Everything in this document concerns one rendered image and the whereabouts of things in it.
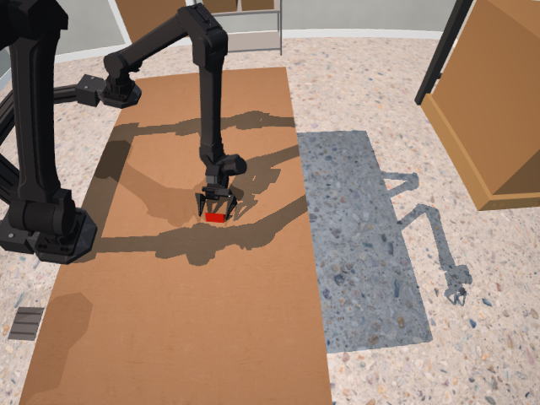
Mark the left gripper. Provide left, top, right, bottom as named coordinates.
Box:
left=195, top=186, right=237, bottom=219

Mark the red block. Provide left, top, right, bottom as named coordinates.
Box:
left=205, top=213, right=225, bottom=223

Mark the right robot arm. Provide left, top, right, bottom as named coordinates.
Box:
left=0, top=0, right=86, bottom=257

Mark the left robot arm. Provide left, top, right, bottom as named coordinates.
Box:
left=102, top=3, right=247, bottom=189

